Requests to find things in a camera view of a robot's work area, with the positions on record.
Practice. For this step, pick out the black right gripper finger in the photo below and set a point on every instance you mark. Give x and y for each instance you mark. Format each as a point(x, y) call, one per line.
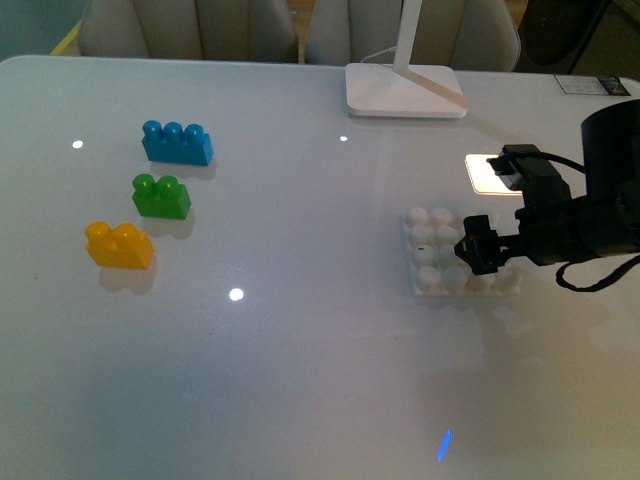
point(480, 247)

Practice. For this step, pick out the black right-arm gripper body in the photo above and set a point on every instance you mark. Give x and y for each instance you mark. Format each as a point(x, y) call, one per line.
point(553, 226)

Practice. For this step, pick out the white studded base plate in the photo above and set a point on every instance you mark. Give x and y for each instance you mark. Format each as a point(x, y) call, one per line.
point(433, 267)

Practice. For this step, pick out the yellow two-stud block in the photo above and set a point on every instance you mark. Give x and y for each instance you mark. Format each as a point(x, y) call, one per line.
point(123, 246)

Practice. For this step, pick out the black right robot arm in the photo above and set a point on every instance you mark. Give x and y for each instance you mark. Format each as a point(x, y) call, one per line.
point(608, 177)

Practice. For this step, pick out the green two-stud block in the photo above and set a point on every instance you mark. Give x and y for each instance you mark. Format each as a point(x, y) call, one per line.
point(164, 198)

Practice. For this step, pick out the blue three-stud block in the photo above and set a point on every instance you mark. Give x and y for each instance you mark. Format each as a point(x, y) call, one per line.
point(174, 144)

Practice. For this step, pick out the dark label sticker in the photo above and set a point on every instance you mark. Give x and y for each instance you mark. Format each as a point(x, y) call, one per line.
point(592, 85)

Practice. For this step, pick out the white desk lamp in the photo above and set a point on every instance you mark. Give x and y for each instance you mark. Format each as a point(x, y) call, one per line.
point(401, 90)

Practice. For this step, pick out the right beige chair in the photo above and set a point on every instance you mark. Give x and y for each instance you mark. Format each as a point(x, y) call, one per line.
point(476, 35)

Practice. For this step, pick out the beige chair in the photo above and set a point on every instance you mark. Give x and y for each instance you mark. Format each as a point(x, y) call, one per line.
point(254, 31)
point(476, 35)

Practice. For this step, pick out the left beige chair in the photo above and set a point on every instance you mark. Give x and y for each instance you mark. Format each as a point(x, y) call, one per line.
point(254, 31)

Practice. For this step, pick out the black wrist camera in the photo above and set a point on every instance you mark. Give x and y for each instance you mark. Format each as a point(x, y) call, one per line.
point(520, 165)

